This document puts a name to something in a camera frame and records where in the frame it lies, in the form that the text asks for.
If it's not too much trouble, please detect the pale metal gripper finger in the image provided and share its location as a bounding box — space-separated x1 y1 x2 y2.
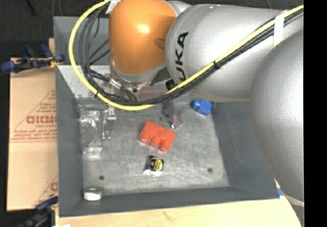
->
101 107 118 141

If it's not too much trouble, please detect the clear plastic bottle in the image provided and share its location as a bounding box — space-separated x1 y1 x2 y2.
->
78 108 103 158

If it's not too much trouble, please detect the orange-red toy brick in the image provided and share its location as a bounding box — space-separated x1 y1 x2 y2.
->
138 120 177 152

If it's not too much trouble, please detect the small purple clear packet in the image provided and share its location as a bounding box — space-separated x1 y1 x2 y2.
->
163 108 184 130

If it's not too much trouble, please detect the black and yellow tape measure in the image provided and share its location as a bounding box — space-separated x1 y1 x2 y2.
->
143 155 165 176

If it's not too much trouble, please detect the blue plastic block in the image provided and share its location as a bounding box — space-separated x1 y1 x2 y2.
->
191 99 214 116

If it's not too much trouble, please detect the white tape roll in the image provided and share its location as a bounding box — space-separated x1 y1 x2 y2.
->
83 187 103 201

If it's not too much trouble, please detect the grey metal bin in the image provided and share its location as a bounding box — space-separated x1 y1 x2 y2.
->
52 16 281 218

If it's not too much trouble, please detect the brown cardboard board, red print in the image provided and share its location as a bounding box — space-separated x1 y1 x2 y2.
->
6 57 60 211

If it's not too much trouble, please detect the black cylinder on white bracket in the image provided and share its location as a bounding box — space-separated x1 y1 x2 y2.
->
165 79 178 92

